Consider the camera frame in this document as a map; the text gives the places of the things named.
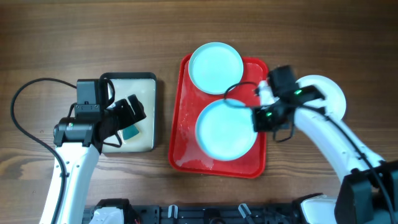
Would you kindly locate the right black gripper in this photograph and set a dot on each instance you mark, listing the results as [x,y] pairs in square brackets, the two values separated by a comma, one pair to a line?
[264,123]

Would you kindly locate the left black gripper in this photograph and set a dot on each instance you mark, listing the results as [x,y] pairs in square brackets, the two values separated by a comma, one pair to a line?
[128,117]

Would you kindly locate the green yellow sponge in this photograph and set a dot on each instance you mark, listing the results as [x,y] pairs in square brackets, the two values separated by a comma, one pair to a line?
[129,132]

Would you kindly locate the light blue plate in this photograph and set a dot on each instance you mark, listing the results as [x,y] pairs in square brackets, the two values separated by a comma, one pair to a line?
[224,130]

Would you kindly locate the white plate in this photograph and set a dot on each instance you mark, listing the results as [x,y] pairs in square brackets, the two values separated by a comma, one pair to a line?
[334,96]

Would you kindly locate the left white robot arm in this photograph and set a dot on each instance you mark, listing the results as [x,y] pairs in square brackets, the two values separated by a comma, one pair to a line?
[79,141]

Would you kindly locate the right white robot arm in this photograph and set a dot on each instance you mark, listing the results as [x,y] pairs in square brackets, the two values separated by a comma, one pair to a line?
[316,105]

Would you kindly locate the black tray with soapy water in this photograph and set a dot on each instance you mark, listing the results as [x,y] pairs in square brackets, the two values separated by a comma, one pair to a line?
[144,86]

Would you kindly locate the pale green plate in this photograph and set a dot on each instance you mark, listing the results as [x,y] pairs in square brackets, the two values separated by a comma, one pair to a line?
[214,67]

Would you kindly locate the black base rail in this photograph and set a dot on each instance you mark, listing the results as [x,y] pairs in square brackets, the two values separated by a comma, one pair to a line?
[244,213]

